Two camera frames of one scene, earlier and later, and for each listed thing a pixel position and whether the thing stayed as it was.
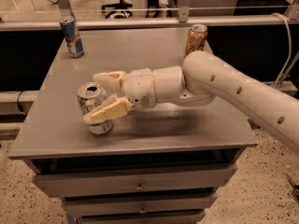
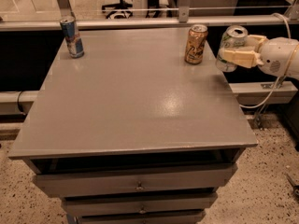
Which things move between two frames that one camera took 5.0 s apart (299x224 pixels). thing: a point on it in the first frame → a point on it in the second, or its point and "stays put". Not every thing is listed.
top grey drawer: x=59 y=186 stays put
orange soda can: x=197 y=38 stays put
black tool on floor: x=294 y=186 stays put
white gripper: x=137 y=86 → x=275 y=57
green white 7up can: x=91 y=95 → x=233 y=36
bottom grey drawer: x=144 y=217 stays put
